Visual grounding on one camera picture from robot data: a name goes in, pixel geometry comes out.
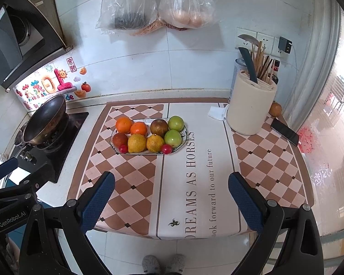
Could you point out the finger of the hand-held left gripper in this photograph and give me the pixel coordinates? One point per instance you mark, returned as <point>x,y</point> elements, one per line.
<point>23,189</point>
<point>5,167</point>

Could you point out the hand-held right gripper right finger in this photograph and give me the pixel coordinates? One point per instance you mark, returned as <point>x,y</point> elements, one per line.
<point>245,203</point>

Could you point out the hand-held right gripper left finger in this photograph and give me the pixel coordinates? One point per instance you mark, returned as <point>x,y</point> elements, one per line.
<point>99,200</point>

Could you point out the small red tomato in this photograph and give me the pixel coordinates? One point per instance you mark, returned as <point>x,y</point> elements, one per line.
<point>166,149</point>
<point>123,148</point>

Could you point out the dark red round fruit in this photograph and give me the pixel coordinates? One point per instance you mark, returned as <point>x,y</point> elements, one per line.
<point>119,139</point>

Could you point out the yellow lemon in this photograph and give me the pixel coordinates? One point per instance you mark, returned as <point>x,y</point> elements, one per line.
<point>136,143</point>
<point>155,143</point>

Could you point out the bright orange tangerine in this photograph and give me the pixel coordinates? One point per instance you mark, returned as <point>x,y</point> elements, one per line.
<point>123,125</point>
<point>138,128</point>

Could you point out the floral white plate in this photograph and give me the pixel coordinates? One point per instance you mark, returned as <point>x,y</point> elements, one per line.
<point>175,149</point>

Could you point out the green apple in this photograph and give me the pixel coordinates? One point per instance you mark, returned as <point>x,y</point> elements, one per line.
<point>173,138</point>
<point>176,123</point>

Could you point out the person's left forearm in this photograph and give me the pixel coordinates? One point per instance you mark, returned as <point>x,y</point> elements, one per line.
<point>13,249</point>

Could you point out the checkered printed table mat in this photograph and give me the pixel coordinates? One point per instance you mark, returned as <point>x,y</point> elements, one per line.
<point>189,192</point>

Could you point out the black gas stove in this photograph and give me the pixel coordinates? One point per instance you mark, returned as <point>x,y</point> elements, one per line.
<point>66,146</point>

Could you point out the black frying pan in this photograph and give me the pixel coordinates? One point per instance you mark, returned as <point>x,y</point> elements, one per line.
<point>44,120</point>

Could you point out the grey fuzzy slipper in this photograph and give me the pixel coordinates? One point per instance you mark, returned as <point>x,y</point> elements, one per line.
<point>151,263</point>
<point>177,263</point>

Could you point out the black smartphone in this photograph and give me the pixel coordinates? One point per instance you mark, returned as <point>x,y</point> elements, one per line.
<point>285,131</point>

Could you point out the red paper-cut door decal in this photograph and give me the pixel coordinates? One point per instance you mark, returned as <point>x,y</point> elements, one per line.
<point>306,140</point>

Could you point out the white crumpled tissue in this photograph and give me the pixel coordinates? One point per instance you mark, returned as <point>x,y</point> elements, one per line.
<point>218,113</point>

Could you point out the cream knife holder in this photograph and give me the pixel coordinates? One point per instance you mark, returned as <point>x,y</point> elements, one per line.
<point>249,108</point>

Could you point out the brown red apple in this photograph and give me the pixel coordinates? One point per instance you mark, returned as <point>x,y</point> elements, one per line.
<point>159,127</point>

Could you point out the brownish orange fruit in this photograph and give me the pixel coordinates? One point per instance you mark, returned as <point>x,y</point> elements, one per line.
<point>275,109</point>

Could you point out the frosted glass sliding door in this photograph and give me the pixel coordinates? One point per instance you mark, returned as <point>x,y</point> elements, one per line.
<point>332,149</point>

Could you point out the black range hood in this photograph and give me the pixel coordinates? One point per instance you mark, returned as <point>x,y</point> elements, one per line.
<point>5,43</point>

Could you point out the dark sauce bottle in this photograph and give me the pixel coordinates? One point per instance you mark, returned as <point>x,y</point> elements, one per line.
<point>276,68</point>

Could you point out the bundle of wooden chopsticks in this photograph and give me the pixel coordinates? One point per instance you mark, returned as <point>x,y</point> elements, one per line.
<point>261,63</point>

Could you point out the black charger plug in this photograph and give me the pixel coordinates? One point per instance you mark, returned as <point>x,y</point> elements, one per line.
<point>285,45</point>

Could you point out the metal ladle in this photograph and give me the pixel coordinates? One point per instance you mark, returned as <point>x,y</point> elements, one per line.
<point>246,37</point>

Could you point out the clear plastic bag dark contents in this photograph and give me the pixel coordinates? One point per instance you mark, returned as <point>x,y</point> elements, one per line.
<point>126,5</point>

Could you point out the clear plastic bag pale contents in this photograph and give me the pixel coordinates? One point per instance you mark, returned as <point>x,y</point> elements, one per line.
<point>186,5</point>

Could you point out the large colourful letter wall sticker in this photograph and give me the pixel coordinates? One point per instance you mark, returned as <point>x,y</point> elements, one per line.
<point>48,84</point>

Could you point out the orange ingot wall sticker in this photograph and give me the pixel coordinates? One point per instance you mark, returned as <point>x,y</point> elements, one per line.
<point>80,93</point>

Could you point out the red persimmon wall sticker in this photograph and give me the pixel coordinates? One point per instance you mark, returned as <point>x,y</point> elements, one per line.
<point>86,87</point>

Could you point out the red stamp wall sticker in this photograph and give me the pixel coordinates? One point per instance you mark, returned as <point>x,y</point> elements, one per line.
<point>70,63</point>

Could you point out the grey ribbed door frame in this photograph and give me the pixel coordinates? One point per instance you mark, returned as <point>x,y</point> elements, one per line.
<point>312,63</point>

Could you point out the white wall socket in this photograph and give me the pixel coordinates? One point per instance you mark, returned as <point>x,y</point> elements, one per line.
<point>268,41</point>
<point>250,32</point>

